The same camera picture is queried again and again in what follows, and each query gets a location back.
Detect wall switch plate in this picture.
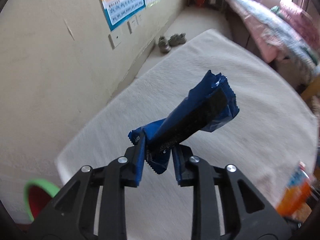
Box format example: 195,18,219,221
108,27,123,50

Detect dark blue snack wrapper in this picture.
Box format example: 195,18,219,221
128,70,239,174

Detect wall power outlet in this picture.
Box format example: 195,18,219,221
127,13,142,34

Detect plaid patchwork bed cover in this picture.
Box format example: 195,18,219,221
225,0,319,84

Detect pink folded quilt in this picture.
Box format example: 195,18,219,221
278,0,319,50

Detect red green trash bin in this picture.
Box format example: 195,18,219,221
23,178,60,222

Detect white towel table cover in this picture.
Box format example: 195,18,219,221
55,28,320,240

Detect grey shoes on floor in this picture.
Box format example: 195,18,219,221
158,33,187,54

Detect orange snack wrapper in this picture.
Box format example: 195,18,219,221
276,161,315,217

